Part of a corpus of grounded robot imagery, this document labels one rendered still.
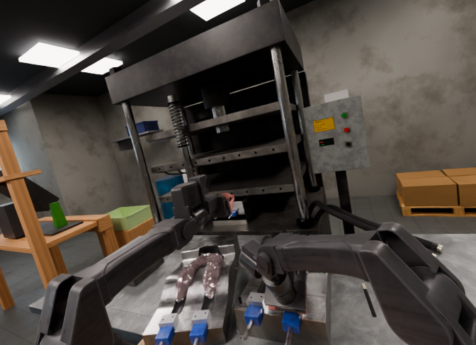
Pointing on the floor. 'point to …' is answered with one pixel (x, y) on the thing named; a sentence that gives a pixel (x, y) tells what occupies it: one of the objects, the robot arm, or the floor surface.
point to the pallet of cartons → (438, 191)
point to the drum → (165, 185)
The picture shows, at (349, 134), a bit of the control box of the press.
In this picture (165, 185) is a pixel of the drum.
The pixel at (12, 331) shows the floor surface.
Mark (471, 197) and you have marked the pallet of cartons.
